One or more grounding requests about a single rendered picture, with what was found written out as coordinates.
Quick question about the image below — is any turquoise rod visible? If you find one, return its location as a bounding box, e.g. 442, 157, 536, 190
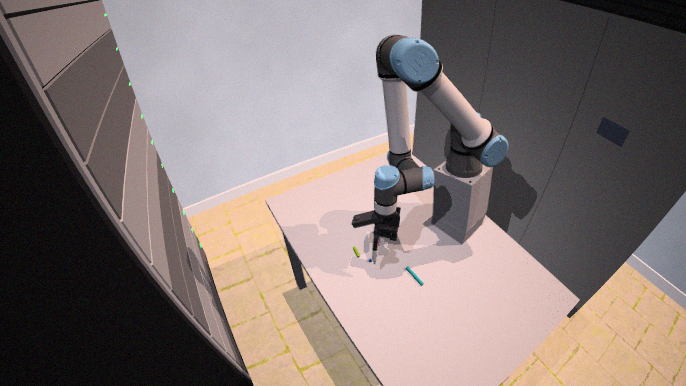
406, 267, 424, 286

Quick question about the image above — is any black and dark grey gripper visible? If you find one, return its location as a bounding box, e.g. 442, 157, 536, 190
372, 207, 401, 264

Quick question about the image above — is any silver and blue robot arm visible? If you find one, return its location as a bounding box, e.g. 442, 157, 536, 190
351, 34, 508, 228

